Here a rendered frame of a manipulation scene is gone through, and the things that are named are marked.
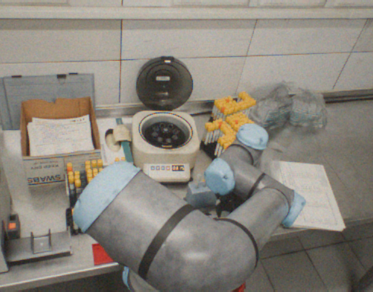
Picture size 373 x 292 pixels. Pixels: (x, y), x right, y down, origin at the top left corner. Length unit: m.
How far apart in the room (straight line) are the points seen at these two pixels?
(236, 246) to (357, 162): 1.29
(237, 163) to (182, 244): 0.42
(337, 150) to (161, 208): 1.35
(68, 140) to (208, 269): 1.03
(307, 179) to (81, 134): 0.86
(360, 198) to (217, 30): 0.83
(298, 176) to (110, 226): 1.13
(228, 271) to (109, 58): 1.11
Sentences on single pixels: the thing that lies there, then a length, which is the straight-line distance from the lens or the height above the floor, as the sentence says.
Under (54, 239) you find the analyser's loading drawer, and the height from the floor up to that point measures 0.92.
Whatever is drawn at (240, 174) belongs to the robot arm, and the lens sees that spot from 0.86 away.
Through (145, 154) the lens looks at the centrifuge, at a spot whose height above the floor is 0.98.
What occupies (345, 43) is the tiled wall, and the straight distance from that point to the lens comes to 1.90.
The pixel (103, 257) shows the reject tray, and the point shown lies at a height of 0.88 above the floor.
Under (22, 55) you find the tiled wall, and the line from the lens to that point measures 1.47.
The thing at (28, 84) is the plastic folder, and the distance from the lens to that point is 1.51.
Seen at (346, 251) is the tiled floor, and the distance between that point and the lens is 2.63.
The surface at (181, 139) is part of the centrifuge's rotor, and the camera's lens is 1.42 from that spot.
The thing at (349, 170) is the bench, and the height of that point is 0.87.
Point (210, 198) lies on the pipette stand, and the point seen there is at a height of 0.93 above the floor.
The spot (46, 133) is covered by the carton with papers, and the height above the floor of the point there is 0.94.
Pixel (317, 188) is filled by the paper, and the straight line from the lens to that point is 1.54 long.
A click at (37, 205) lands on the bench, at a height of 0.88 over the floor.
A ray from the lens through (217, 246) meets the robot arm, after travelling 0.50.
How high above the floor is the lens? 1.93
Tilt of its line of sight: 43 degrees down
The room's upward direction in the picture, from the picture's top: 11 degrees clockwise
